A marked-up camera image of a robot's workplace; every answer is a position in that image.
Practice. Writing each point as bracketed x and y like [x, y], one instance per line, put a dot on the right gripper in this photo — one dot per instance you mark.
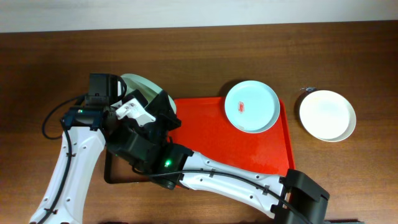
[116, 145]

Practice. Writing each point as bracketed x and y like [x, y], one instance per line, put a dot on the pale green plate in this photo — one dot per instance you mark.
[148, 89]

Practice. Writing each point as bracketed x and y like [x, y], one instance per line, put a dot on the light blue plate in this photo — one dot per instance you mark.
[252, 106]

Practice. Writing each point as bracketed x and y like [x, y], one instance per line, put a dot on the white plate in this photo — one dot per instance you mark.
[327, 116]

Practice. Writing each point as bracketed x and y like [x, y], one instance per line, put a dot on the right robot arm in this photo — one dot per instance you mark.
[294, 198]

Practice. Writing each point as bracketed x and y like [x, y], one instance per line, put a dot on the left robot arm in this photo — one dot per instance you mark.
[85, 128]

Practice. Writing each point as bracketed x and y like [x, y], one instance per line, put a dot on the black rectangular tray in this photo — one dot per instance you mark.
[119, 171]

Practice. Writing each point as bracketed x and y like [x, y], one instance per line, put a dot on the red plastic tray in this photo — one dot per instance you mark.
[206, 129]

